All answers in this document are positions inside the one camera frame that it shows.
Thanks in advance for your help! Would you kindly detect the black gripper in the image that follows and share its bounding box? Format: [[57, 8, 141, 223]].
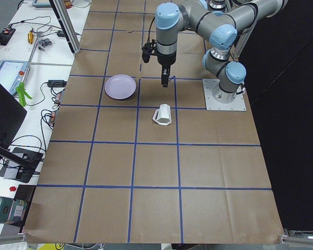
[[157, 51, 176, 88]]

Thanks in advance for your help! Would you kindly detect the white faceted cup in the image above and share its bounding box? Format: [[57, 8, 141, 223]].
[[152, 104, 172, 126]]

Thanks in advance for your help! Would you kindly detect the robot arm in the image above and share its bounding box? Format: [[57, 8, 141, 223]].
[[155, 1, 287, 103]]

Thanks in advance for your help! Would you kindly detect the lilac plate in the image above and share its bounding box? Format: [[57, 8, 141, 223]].
[[104, 74, 136, 100]]

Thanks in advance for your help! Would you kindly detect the brown paper table cover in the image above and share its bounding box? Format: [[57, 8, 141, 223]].
[[24, 1, 283, 244]]

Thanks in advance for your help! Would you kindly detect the black power adapter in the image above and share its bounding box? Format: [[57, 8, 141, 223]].
[[47, 80, 67, 88]]

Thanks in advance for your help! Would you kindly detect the yellow tool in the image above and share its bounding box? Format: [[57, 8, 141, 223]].
[[27, 30, 34, 44]]

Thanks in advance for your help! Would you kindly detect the teach pendant tablet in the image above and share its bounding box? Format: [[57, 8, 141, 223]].
[[0, 60, 27, 96]]

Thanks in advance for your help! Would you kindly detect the black monitor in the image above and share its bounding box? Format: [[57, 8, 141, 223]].
[[0, 84, 27, 160]]

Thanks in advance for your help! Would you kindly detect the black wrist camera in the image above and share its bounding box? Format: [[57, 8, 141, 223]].
[[141, 39, 157, 64]]

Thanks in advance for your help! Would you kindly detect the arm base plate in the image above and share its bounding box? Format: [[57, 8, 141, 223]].
[[202, 79, 247, 111]]

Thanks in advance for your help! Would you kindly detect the aluminium frame post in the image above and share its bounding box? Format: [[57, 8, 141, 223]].
[[49, 0, 81, 55]]

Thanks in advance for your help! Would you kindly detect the green handled reacher grabber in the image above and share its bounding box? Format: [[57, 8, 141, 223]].
[[16, 32, 41, 107]]

